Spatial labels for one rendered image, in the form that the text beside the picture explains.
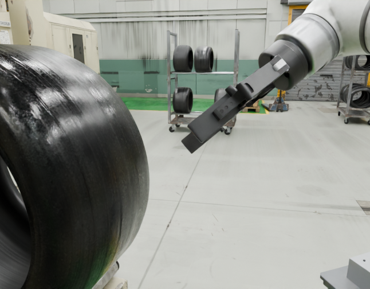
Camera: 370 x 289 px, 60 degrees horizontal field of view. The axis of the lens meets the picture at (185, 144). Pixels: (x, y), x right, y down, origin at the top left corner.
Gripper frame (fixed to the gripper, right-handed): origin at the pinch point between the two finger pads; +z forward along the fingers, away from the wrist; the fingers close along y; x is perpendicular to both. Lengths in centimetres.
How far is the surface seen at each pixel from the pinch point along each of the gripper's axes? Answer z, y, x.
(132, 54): -220, 1096, 451
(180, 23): -410, 1010, 402
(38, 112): 15.8, -0.3, 17.5
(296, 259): -35, 188, -106
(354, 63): -470, 567, -62
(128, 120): 5.4, 15.2, 12.0
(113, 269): 30.9, 37.0, -10.7
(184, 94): -138, 545, 106
